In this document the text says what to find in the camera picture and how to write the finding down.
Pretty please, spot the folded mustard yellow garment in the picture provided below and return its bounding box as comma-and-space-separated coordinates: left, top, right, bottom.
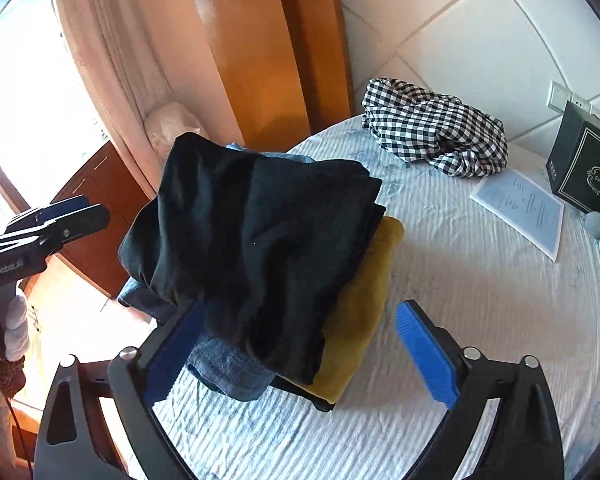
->
271, 216, 404, 412

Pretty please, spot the beige window curtain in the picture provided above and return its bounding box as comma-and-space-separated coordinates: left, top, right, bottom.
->
54, 0, 244, 196

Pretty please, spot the black white checkered cloth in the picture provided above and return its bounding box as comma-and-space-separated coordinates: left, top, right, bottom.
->
362, 78, 508, 178

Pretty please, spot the left hand white glove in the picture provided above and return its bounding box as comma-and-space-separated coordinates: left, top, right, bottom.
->
0, 285, 30, 363

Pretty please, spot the white paper booklet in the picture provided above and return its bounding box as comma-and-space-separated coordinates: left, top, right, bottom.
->
470, 168, 565, 261

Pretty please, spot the dark green gift bag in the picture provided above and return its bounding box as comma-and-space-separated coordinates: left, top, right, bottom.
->
546, 102, 600, 214

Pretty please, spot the white wall socket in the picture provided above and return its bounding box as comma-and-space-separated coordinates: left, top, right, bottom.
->
546, 80, 600, 119

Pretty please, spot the black printed t-shirt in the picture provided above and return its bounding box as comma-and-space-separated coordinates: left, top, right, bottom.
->
119, 132, 384, 385

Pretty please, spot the folded dark blue garment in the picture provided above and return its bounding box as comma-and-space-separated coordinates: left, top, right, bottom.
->
119, 133, 323, 401

